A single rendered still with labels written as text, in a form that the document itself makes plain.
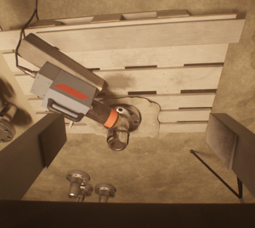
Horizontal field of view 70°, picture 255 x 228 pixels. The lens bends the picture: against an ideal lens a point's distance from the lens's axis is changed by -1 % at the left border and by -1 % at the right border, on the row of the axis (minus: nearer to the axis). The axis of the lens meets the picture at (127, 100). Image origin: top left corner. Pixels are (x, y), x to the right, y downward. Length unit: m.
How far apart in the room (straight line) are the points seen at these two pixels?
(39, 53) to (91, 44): 0.26
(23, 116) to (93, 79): 0.89
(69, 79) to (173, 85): 0.58
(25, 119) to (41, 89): 0.83
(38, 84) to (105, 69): 0.37
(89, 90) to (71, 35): 0.28
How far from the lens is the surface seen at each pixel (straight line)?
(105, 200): 2.49
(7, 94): 1.66
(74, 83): 0.97
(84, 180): 2.37
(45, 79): 0.94
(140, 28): 0.92
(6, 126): 1.51
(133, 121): 1.22
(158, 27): 0.92
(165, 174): 2.21
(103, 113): 0.97
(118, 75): 1.07
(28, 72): 1.02
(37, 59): 1.04
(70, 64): 1.03
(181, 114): 1.28
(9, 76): 1.53
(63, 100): 0.91
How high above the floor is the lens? 1.03
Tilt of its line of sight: 49 degrees down
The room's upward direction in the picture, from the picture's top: 174 degrees counter-clockwise
